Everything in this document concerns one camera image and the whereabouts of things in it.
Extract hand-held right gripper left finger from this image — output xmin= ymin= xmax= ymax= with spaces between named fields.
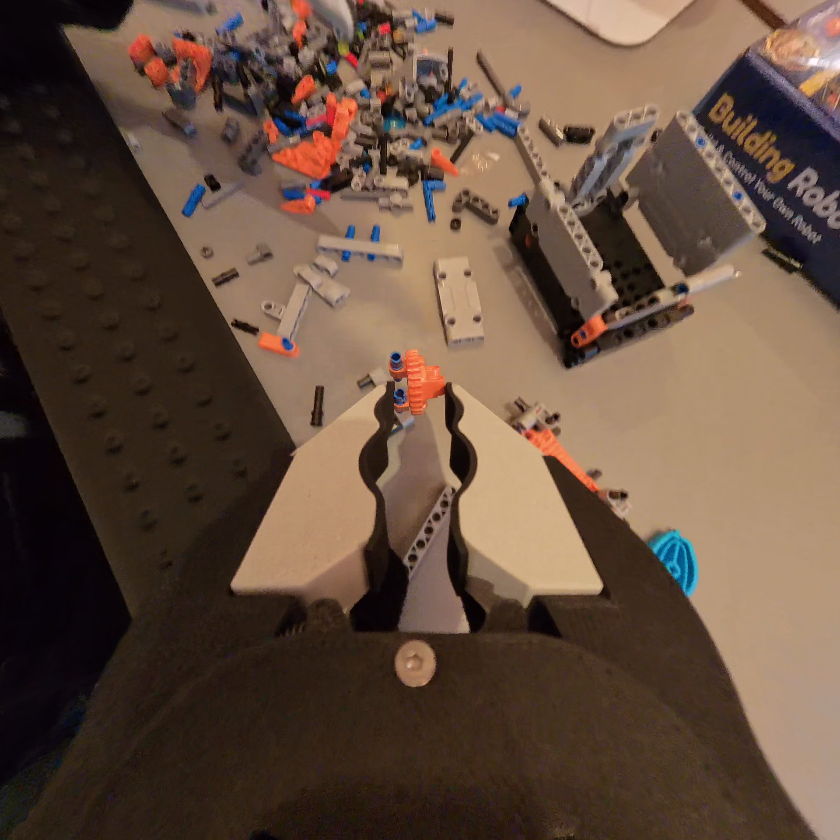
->
xmin=230 ymin=384 xmax=408 ymax=634

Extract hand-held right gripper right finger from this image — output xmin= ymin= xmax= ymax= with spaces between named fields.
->
xmin=445 ymin=384 xmax=605 ymax=632

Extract orange gear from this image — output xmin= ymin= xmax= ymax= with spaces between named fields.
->
xmin=388 ymin=349 xmax=448 ymax=416

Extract grey black robot model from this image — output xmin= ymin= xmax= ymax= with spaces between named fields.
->
xmin=508 ymin=104 xmax=767 ymax=370

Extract orange grey small subassembly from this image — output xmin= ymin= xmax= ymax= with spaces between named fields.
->
xmin=505 ymin=397 xmax=631 ymax=519

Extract plain grey beam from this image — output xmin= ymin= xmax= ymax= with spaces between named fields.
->
xmin=403 ymin=486 xmax=457 ymax=580

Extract teal brick separator tool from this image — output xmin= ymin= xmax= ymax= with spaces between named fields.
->
xmin=646 ymin=528 xmax=700 ymax=598

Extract short light grey beam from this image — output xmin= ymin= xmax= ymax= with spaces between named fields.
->
xmin=261 ymin=282 xmax=312 ymax=342

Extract grey flat panel piece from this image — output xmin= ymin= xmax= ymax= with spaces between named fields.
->
xmin=433 ymin=256 xmax=487 ymax=347

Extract light grey connector pieces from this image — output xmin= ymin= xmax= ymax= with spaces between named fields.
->
xmin=293 ymin=255 xmax=352 ymax=309

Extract black perforated panel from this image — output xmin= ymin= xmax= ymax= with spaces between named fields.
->
xmin=0 ymin=26 xmax=296 ymax=621

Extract long grey beam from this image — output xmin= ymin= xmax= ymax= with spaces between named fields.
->
xmin=514 ymin=125 xmax=555 ymax=194

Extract pile of plastic building pieces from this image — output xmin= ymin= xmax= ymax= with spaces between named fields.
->
xmin=128 ymin=0 xmax=532 ymax=221

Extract robot kit box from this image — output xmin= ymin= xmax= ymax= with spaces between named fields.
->
xmin=692 ymin=0 xmax=840 ymax=306

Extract dark grey axle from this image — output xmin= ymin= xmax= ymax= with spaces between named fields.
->
xmin=476 ymin=49 xmax=519 ymax=106

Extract wooden board document stand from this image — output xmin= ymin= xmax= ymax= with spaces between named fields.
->
xmin=541 ymin=0 xmax=697 ymax=47

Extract grey frame with black pins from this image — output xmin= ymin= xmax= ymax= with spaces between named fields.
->
xmin=357 ymin=367 xmax=416 ymax=483

